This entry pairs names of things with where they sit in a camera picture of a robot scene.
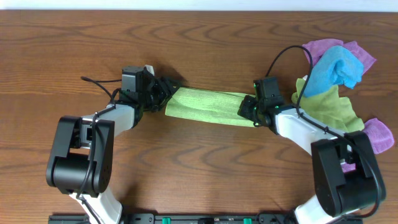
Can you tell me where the light green microfiber cloth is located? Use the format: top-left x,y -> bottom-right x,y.
165,87 -> 254,127

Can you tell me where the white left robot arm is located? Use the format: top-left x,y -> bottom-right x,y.
45,67 -> 181,223

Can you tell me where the olive green microfiber cloth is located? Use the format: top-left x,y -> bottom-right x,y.
300,85 -> 364,133

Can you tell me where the purple cloth far side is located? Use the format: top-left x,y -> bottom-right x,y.
302,38 -> 377,75

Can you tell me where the blue microfiber cloth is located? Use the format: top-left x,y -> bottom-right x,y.
303,46 -> 364,98

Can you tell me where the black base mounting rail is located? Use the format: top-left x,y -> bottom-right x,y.
48,213 -> 298,224

